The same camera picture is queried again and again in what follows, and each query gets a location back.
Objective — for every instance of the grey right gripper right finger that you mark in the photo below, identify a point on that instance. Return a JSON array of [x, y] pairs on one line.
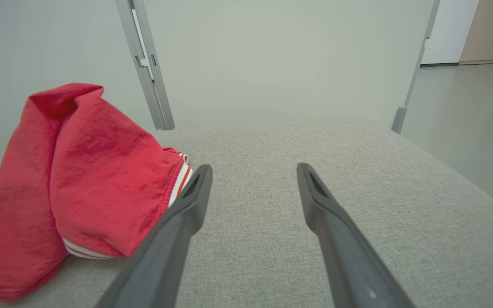
[[349, 256]]

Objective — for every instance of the pale frosted partition panel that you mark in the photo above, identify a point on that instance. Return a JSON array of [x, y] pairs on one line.
[[280, 60], [37, 42]]

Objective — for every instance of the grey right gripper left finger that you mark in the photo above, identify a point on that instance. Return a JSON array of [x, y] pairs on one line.
[[165, 248]]

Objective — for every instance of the grey partition leg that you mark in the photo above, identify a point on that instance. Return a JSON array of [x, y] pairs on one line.
[[399, 119]]

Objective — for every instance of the red shirt with white sleeves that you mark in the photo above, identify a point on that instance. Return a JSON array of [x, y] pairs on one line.
[[101, 171]]

